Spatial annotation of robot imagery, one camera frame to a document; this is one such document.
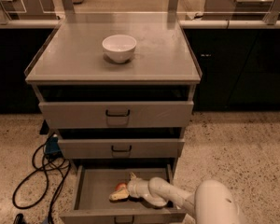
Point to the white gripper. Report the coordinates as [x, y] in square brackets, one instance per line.
[135, 188]

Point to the grey bottom drawer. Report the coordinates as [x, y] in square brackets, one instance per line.
[91, 204]

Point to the blue power box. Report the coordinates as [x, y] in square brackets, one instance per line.
[51, 147]

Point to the black object bottom left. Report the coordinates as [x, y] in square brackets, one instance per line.
[19, 219]

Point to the grey drawer cabinet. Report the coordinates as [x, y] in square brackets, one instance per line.
[75, 57]

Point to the grey top drawer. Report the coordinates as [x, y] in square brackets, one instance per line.
[81, 107]

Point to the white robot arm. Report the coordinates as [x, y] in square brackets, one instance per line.
[211, 203]

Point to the white counter rail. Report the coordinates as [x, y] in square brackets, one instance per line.
[183, 24]

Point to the grey drawer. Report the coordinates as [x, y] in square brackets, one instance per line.
[121, 143]
[81, 107]
[91, 204]

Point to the red apple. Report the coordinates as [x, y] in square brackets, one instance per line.
[121, 186]

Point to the grey middle drawer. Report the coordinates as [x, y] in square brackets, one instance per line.
[121, 143]

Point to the background steel table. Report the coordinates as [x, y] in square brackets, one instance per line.
[235, 10]

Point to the white ceramic bowl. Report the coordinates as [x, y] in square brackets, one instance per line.
[119, 48]

